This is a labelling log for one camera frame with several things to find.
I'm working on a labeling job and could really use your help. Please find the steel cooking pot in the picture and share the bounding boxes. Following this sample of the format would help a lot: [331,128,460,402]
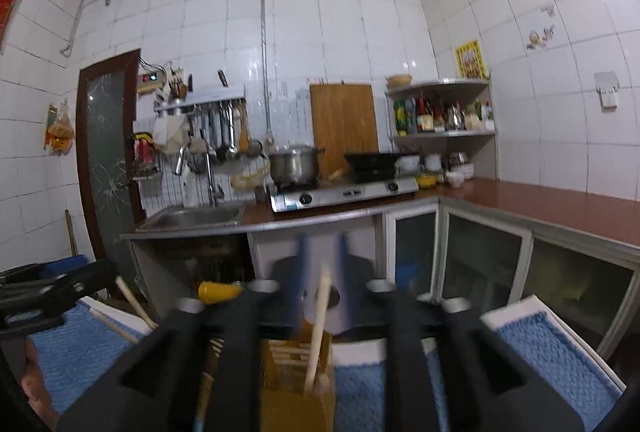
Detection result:
[269,145,324,186]

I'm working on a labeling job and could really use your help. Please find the steel sink basin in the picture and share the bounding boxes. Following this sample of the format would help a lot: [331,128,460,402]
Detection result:
[138,203,246,233]

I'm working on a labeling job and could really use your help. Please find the black wok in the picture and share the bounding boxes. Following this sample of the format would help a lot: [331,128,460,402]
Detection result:
[344,152,404,184]

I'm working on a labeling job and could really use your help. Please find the wooden cutting board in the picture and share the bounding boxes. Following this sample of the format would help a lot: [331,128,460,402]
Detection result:
[309,83,378,179]

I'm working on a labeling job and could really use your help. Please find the yellow perforated utensil holder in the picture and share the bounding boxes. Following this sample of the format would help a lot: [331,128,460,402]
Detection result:
[196,279,338,432]

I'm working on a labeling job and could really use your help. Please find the wooden chopstick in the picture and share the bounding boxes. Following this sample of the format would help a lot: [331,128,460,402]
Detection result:
[304,266,332,394]
[89,308,139,344]
[115,276,157,330]

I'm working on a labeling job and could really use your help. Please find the blue textured towel mat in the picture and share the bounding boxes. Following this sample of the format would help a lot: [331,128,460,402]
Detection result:
[32,299,624,431]

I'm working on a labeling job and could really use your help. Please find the yellow wall picture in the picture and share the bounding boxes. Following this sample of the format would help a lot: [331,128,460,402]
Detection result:
[454,40,489,80]

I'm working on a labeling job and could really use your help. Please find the steel sink faucet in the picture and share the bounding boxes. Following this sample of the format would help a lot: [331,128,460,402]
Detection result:
[174,144,224,207]

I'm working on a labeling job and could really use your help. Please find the hanging utensil rack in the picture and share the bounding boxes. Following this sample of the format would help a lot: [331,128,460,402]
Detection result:
[153,86,246,162]

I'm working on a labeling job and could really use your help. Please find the white corner shelf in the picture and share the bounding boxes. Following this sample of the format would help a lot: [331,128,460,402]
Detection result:
[385,78,498,179]

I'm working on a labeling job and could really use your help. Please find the steel gas stove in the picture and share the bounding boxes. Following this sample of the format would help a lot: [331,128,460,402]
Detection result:
[270,177,419,213]

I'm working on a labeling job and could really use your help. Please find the white wall socket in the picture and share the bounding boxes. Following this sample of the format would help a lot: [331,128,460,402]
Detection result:
[594,71,620,111]

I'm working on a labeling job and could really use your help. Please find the brown framed glass door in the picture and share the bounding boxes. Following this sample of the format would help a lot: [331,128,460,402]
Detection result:
[76,49,144,276]

